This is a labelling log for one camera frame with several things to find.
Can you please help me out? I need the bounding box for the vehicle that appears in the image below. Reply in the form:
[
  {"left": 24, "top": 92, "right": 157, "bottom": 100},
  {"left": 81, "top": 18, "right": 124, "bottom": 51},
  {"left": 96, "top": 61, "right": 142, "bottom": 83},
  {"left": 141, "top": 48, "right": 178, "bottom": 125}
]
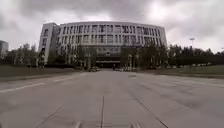
[
  {"left": 88, "top": 66, "right": 101, "bottom": 73},
  {"left": 113, "top": 66, "right": 130, "bottom": 73}
]

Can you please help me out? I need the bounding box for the grey concrete pavement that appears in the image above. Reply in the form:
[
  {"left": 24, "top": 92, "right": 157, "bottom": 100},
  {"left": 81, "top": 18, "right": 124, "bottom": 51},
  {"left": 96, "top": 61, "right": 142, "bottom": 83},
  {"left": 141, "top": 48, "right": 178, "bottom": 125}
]
[{"left": 0, "top": 69, "right": 224, "bottom": 128}]

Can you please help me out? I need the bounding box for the lamp pole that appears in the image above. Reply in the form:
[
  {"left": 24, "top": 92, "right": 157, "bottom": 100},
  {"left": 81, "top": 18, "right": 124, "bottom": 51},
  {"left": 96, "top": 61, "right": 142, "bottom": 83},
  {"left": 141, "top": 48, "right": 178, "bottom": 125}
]
[{"left": 189, "top": 37, "right": 196, "bottom": 50}]

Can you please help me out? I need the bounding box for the grass strip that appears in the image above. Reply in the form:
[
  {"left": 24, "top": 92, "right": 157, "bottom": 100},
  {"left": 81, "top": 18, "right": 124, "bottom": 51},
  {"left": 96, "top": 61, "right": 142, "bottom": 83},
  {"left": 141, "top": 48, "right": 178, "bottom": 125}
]
[
  {"left": 0, "top": 64, "right": 83, "bottom": 83},
  {"left": 139, "top": 64, "right": 224, "bottom": 80}
]

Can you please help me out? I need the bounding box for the row of trees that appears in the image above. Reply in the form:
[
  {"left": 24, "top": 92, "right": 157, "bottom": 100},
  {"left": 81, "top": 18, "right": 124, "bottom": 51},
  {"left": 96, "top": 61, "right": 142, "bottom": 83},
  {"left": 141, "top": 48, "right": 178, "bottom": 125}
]
[
  {"left": 2, "top": 42, "right": 98, "bottom": 69},
  {"left": 119, "top": 42, "right": 224, "bottom": 70}
]

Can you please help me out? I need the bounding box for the curved grey building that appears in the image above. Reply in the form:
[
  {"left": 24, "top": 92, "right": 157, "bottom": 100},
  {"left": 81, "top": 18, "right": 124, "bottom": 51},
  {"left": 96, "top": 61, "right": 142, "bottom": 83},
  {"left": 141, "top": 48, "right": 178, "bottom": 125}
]
[{"left": 37, "top": 20, "right": 169, "bottom": 69}]

